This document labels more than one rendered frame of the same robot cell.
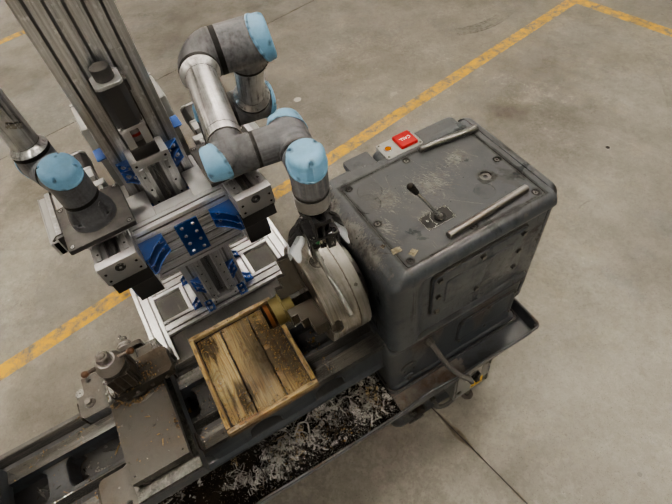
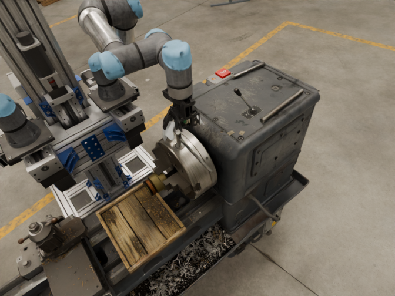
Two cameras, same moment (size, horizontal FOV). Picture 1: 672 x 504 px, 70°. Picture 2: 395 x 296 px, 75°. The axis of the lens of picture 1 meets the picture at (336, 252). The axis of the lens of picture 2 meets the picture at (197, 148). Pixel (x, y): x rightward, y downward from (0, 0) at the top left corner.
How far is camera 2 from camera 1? 0.29 m
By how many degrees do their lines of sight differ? 8
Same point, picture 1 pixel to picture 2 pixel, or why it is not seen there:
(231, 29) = not seen: outside the picture
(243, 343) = (133, 210)
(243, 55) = (121, 11)
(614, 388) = (350, 217)
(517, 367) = (294, 212)
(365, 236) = (208, 127)
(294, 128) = (164, 37)
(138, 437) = (64, 283)
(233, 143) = (123, 49)
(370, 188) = (207, 100)
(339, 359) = (197, 212)
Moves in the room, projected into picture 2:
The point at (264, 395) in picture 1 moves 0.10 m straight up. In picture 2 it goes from (151, 242) to (146, 233)
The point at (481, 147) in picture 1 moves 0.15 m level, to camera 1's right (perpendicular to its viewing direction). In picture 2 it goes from (269, 73) to (295, 66)
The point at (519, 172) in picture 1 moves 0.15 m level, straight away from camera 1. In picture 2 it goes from (294, 84) to (295, 67)
